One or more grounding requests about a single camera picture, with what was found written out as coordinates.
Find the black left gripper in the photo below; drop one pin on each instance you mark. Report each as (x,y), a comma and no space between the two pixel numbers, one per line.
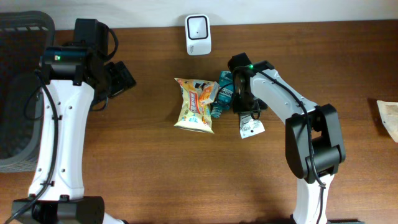
(122,78)

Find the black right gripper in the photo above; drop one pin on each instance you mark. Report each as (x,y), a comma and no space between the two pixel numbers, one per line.
(239,107)

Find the teal mouthwash bottle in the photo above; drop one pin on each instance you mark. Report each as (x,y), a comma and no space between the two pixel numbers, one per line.
(224,98)

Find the clear blister pack white card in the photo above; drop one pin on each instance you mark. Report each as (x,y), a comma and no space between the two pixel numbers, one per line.
(248,126)

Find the yellow snack bag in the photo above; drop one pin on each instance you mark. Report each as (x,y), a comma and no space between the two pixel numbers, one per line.
(194,116)

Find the beige paper pouch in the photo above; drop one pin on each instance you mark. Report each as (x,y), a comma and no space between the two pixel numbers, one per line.
(388,114)

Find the small orange box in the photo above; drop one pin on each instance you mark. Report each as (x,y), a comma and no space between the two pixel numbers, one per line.
(209,93)

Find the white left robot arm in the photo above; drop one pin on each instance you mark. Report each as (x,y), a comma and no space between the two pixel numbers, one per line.
(73,78)

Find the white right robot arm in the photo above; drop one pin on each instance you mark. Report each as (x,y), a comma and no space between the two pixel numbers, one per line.
(314,147)

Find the white barcode scanner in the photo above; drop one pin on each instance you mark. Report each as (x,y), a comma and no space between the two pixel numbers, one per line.
(198,34)

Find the dark grey plastic basket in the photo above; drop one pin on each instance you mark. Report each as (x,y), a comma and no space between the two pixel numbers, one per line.
(24,37)

